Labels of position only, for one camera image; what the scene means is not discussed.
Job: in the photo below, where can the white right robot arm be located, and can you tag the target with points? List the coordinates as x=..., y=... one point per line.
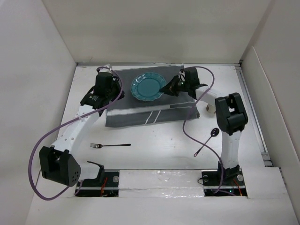
x=231, y=118

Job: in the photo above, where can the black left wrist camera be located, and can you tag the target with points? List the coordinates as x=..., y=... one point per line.
x=101, y=78

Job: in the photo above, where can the teal ceramic plate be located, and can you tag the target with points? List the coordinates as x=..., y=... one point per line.
x=146, y=87

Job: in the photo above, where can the dark metal spoon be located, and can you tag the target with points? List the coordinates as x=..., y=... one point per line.
x=214, y=132

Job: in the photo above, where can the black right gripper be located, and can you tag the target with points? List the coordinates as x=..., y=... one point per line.
x=170, y=88

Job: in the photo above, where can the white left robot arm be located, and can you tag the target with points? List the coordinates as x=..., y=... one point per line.
x=58, y=161

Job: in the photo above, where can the silver metal fork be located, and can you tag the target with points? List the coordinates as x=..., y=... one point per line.
x=98, y=146

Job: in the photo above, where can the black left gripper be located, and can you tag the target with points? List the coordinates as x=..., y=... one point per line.
x=116, y=96

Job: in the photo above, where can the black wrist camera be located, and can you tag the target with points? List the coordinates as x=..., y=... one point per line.
x=101, y=78
x=193, y=76

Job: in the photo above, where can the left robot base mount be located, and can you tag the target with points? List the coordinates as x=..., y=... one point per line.
x=106, y=186

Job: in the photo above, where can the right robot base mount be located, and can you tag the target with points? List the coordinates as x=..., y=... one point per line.
x=232, y=186

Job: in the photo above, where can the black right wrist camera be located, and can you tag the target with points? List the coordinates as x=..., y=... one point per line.
x=193, y=76

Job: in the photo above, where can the grey striped cloth placemat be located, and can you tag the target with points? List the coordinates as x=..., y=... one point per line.
x=130, y=111

